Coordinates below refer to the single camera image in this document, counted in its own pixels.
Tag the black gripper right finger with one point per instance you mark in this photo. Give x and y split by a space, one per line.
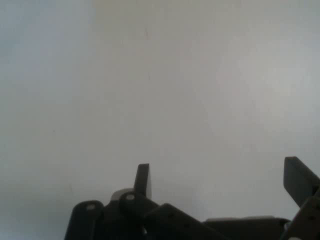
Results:
301 185

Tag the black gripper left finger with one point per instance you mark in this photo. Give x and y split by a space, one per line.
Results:
130 212

